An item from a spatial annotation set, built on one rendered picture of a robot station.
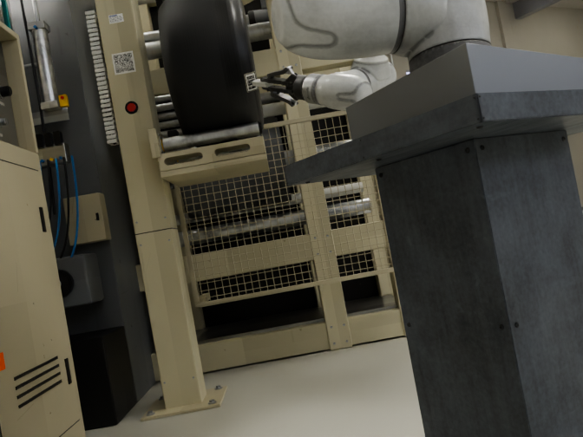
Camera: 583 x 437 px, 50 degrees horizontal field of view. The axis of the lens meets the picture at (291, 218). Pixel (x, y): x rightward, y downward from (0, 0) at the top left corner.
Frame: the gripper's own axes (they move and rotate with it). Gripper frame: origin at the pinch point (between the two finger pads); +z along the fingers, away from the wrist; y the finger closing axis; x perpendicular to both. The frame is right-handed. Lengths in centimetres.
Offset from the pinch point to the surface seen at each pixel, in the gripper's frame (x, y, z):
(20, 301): -95, 26, 0
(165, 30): -12.8, -19.3, 27.4
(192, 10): -3.9, -23.6, 22.8
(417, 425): -45, 66, -82
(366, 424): -49, 70, -68
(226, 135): -9.9, 16.1, 11.2
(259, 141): -5.0, 18.6, 0.9
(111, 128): -31, 11, 48
